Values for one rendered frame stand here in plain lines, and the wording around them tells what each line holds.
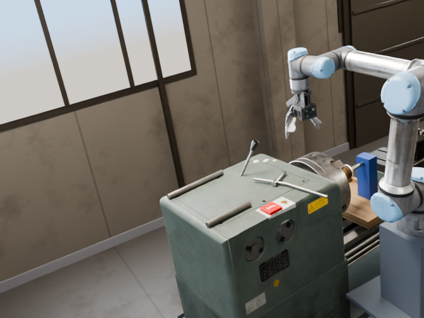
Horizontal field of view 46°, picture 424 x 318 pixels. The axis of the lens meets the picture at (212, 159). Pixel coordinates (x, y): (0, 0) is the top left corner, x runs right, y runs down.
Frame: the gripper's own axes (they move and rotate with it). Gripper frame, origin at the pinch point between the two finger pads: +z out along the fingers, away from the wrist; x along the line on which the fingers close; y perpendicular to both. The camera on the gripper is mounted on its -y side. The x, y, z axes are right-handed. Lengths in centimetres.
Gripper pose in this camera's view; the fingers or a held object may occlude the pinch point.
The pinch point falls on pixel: (301, 134)
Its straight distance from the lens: 207.9
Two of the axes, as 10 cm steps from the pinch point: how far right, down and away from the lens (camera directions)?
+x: 9.1, -2.9, 2.9
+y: 3.7, 3.2, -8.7
